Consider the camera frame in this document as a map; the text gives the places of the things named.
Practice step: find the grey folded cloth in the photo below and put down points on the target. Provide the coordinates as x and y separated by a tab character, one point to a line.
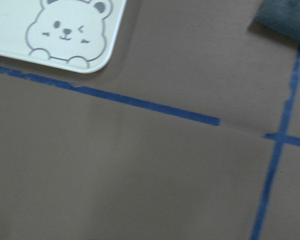
282	16

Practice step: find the cream bear tray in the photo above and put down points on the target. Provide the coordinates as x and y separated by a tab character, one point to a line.
73	35

